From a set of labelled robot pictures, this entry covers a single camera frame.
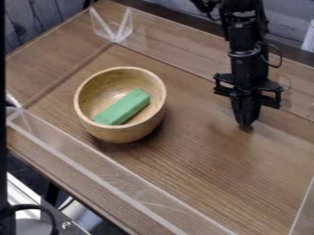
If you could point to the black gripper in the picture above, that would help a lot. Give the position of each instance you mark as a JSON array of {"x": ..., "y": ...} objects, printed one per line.
[{"x": 247, "y": 81}]

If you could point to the green rectangular block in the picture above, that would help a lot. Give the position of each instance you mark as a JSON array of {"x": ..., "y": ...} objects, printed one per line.
[{"x": 123, "y": 109}]

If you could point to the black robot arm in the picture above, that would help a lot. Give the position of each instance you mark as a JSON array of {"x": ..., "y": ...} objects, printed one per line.
[{"x": 243, "y": 22}]

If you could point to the brown wooden bowl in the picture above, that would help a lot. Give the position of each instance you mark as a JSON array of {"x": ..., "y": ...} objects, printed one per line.
[{"x": 101, "y": 89}]

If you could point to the black table leg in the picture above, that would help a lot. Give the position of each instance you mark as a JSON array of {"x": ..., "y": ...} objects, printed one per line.
[{"x": 52, "y": 194}]

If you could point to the white post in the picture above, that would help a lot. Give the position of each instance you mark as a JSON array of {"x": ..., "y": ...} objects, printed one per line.
[{"x": 307, "y": 46}]

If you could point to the clear acrylic front wall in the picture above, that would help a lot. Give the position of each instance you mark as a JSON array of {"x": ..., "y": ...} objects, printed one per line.
[{"x": 147, "y": 184}]

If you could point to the grey metal base plate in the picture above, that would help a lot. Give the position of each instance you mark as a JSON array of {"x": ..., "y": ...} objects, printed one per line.
[{"x": 65, "y": 225}]

